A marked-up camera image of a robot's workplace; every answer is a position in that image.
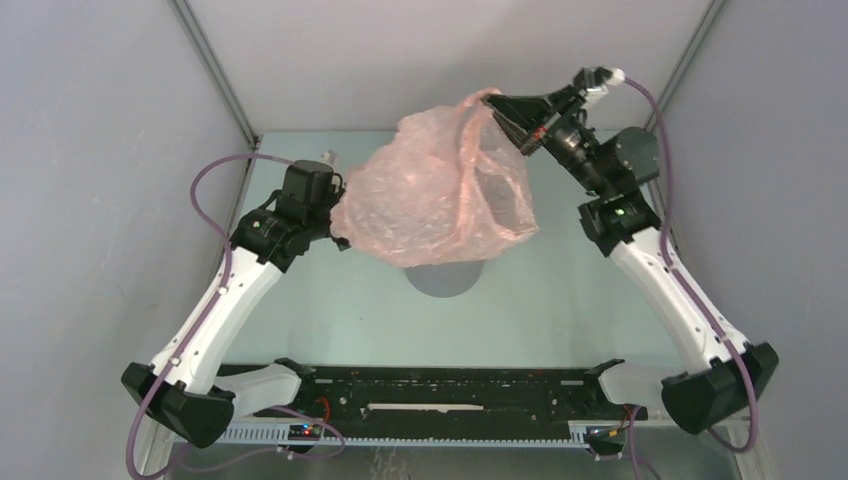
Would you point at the left controller board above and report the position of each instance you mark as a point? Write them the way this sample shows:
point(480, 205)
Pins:
point(304, 432)

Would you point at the right controller board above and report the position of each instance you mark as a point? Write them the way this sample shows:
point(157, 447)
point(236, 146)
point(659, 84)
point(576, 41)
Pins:
point(605, 433)

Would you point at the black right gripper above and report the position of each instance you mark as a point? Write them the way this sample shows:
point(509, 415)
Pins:
point(536, 108)

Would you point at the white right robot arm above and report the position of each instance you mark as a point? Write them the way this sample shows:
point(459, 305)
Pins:
point(723, 372)

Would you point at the grey slotted cable duct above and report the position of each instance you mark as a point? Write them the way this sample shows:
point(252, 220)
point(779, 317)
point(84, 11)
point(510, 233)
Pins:
point(284, 435)

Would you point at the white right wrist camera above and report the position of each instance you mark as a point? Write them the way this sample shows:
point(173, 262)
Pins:
point(594, 83)

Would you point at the pink plastic trash bag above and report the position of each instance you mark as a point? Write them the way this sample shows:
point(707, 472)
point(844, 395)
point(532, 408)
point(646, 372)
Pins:
point(450, 187)

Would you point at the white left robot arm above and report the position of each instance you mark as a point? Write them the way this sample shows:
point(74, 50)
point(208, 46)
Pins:
point(181, 388)

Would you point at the controller board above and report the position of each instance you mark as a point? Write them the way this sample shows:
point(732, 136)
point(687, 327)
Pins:
point(304, 432)
point(605, 433)

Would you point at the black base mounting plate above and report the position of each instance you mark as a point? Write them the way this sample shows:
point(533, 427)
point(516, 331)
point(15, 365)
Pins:
point(474, 403)

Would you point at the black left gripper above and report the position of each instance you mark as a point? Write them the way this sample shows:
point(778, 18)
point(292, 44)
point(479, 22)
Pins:
point(343, 245)

